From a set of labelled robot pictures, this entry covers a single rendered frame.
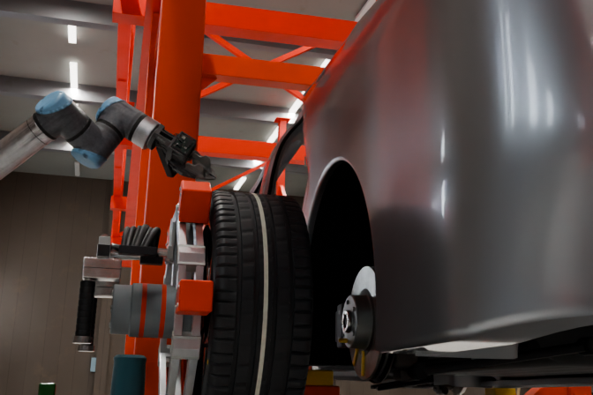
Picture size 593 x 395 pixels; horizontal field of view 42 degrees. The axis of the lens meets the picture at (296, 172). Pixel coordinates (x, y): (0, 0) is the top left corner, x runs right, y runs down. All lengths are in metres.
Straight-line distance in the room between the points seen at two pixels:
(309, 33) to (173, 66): 3.10
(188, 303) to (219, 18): 4.16
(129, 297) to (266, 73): 3.16
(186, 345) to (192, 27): 1.40
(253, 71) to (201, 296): 3.37
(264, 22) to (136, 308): 3.99
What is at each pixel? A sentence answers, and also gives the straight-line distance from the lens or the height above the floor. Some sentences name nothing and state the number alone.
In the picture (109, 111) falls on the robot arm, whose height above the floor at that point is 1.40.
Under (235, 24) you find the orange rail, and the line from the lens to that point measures 5.73.
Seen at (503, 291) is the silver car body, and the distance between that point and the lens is 1.39.
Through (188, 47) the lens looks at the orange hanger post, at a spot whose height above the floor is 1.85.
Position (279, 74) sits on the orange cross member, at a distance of 5.03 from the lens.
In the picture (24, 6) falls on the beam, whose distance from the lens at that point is 12.64.
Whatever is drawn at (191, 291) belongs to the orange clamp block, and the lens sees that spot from 1.75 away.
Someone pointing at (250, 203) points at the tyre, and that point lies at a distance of 1.98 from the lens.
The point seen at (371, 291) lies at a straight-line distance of 2.20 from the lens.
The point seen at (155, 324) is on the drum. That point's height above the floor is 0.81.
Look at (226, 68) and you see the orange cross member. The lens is 4.98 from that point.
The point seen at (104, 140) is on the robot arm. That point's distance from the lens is 2.20.
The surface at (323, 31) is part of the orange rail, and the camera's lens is 5.86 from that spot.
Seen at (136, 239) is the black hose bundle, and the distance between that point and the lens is 1.92.
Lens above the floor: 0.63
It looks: 16 degrees up
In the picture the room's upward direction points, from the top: 1 degrees clockwise
